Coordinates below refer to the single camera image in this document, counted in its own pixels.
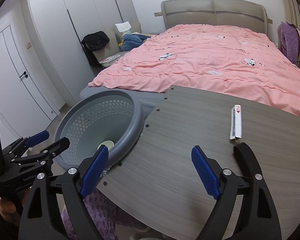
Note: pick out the small white red carton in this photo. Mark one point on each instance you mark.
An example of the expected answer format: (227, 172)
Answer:
(236, 123)

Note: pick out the beige armchair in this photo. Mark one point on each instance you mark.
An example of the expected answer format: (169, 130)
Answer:
(112, 47)

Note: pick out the purple fuzzy slipper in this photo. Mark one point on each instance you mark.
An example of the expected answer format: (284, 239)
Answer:
(106, 215)

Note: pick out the blue blanket pile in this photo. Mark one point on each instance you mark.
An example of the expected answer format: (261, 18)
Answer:
(131, 41)

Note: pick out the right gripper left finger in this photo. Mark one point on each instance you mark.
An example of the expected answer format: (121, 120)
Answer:
(41, 217)

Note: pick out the purple garment on chair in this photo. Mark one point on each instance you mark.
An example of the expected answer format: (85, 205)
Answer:
(289, 41)

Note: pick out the grey upholstered headboard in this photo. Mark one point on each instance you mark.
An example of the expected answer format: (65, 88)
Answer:
(238, 13)

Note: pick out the magazine on armchair seat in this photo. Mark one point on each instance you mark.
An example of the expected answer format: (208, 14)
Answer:
(110, 59)

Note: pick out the person's left hand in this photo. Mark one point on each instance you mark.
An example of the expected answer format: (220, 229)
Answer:
(9, 212)

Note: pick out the red white paper cup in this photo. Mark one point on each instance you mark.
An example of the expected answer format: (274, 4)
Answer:
(108, 144)

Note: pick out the grey perforated trash basket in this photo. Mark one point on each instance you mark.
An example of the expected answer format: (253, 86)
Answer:
(111, 115)

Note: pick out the white door with handle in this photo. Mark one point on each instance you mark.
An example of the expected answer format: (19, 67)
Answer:
(20, 98)

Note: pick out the black clothes on chair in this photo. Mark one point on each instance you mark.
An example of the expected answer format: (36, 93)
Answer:
(94, 42)

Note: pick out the beige curtain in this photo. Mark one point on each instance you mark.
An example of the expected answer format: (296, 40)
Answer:
(292, 12)

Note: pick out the pink duvet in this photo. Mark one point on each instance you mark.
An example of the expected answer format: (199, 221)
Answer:
(219, 58)

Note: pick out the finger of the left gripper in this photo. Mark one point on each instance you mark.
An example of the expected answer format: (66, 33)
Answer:
(46, 154)
(21, 145)

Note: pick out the white paper on chair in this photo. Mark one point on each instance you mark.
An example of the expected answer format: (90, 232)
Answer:
(123, 27)

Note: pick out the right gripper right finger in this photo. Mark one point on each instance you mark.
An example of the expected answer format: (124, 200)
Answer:
(258, 217)

